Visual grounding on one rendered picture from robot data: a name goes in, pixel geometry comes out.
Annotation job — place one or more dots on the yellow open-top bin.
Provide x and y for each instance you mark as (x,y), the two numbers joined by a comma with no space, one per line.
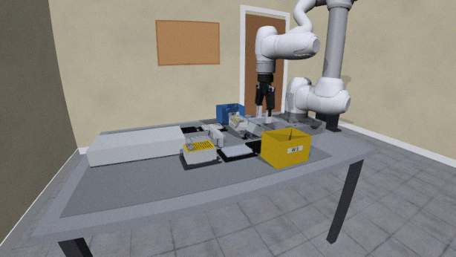
(285,147)

